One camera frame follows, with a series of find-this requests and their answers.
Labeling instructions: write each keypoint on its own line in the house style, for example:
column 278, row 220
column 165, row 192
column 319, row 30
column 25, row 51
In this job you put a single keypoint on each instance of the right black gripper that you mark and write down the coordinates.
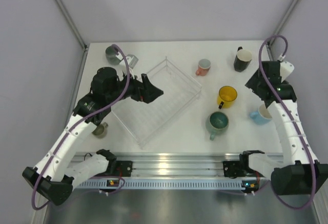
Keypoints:
column 254, row 82

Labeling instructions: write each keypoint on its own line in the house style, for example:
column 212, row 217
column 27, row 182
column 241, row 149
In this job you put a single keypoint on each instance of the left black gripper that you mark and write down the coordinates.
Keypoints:
column 144, row 92

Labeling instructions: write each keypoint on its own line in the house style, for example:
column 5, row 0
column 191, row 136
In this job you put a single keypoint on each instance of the light blue mug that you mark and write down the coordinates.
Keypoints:
column 261, row 116

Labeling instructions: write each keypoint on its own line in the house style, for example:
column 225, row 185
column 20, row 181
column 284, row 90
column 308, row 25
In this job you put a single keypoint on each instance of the teal speckled ceramic mug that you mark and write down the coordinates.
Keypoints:
column 216, row 124

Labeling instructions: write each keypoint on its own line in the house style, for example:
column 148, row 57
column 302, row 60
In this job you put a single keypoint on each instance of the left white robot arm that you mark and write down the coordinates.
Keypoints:
column 52, row 177

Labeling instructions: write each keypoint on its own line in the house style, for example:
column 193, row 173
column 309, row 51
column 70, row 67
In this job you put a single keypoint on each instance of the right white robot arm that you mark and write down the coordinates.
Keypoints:
column 300, row 173

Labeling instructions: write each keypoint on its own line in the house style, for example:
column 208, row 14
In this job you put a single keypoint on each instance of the black mug white interior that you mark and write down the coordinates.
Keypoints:
column 242, row 59

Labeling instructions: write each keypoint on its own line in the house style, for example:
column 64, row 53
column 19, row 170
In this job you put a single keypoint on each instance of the yellow enamel mug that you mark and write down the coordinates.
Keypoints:
column 226, row 97

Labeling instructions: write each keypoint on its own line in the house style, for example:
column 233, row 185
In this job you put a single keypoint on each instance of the dark grey glazed mug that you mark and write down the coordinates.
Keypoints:
column 113, row 56

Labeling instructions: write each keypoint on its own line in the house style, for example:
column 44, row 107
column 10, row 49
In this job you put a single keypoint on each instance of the pink coral mug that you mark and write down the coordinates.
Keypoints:
column 204, row 66

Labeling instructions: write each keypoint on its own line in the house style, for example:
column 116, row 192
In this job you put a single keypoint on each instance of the olive beige small mug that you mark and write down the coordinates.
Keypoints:
column 101, row 130

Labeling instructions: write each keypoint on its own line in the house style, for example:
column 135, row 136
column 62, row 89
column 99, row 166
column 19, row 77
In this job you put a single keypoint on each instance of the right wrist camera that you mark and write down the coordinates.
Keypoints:
column 286, row 68

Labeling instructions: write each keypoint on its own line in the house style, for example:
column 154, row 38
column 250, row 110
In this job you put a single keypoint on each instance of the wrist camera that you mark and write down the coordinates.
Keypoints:
column 132, row 60
column 286, row 68

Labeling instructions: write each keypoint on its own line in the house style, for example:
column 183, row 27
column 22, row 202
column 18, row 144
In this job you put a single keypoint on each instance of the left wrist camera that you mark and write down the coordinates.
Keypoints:
column 132, row 60

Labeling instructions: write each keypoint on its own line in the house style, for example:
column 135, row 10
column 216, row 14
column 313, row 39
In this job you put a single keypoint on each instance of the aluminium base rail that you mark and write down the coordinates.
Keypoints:
column 177, row 165

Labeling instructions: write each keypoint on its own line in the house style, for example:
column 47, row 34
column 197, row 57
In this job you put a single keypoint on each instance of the perforated cable duct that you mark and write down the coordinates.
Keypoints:
column 167, row 184

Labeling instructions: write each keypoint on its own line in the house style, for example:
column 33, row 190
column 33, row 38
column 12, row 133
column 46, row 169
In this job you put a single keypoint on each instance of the right aluminium frame post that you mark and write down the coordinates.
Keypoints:
column 292, row 5

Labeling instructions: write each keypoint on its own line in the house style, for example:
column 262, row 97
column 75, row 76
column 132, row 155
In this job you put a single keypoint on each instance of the aluminium frame post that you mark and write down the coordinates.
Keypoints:
column 292, row 5
column 71, row 24

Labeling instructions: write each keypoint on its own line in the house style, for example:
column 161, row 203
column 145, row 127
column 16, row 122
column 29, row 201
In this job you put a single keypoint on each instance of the left aluminium frame post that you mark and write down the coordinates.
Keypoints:
column 71, row 24

